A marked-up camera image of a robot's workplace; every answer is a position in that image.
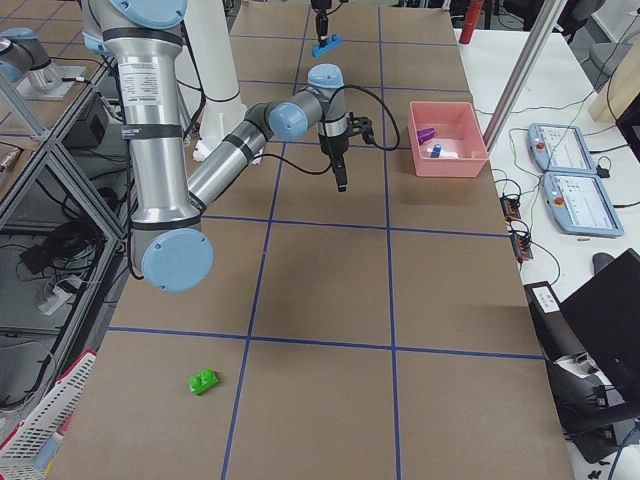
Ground long blue toy block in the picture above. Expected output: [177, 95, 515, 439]
[311, 34, 343, 58]

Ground black laptop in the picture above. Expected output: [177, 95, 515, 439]
[560, 248, 639, 400]

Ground teach pendant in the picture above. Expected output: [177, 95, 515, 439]
[527, 123, 596, 173]
[542, 171, 624, 238]

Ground lower teach pendant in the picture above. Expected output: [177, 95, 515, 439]
[542, 171, 624, 238]

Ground small blue toy block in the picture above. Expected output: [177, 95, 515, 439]
[430, 144, 442, 158]

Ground red cylinder bottle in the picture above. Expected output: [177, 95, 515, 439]
[459, 0, 484, 45]

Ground aluminium frame post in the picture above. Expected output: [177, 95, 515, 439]
[483, 0, 567, 153]

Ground pink plastic box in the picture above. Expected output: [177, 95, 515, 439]
[408, 101, 488, 178]

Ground purple toy block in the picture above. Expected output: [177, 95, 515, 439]
[416, 127, 436, 145]

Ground upper teach pendant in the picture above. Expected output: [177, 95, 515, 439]
[527, 123, 596, 173]

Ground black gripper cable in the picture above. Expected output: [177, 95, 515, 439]
[259, 83, 401, 176]

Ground green toy block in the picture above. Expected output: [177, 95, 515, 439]
[188, 368, 220, 395]

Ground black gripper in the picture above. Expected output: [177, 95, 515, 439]
[317, 113, 374, 192]
[310, 0, 344, 46]

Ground white plastic basket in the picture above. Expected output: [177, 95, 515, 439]
[1, 350, 97, 479]

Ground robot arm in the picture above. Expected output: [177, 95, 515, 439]
[81, 1, 373, 292]
[310, 0, 345, 57]

